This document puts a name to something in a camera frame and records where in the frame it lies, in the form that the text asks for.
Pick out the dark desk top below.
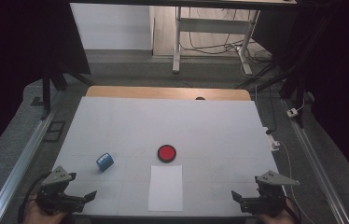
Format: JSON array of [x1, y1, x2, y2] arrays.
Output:
[[69, 0, 298, 10]]

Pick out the person's left hand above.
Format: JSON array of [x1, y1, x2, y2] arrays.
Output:
[[22, 201, 68, 224]]

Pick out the black curtain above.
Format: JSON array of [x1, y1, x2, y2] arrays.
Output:
[[0, 0, 91, 169], [252, 0, 349, 195]]

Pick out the white metal desk frame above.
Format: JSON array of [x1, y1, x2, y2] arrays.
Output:
[[172, 6, 261, 77]]

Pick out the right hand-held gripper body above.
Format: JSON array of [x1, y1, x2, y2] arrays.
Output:
[[240, 170, 301, 217]]

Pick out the round red ink pad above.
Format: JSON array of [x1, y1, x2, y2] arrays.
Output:
[[157, 144, 177, 164]]

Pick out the aluminium rail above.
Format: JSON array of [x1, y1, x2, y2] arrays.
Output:
[[283, 99, 349, 224], [0, 108, 57, 224]]

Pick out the tangle of black floor cables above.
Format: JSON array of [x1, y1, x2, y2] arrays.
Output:
[[180, 7, 273, 64]]

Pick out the large white table cover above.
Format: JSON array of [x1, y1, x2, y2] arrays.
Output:
[[32, 95, 295, 217]]

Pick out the black stand legs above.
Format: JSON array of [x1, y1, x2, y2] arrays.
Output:
[[39, 72, 96, 121]]

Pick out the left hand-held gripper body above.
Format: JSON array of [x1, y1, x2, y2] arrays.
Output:
[[36, 165, 86, 216]]

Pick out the small white adapter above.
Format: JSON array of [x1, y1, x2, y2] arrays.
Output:
[[286, 107, 300, 119]]

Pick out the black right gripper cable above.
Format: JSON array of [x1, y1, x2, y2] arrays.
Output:
[[284, 195, 302, 224]]

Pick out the white power strip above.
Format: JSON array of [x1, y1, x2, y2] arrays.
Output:
[[262, 126, 281, 153]]

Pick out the long white cable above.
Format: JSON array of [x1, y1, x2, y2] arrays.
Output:
[[277, 140, 316, 224]]

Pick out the blue stamp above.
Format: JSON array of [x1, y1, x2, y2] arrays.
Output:
[[95, 152, 115, 173]]

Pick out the person's right hand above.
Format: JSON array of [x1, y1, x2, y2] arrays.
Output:
[[258, 199, 298, 224]]

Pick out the white paper sheet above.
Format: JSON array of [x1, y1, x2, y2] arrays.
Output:
[[147, 164, 184, 213]]

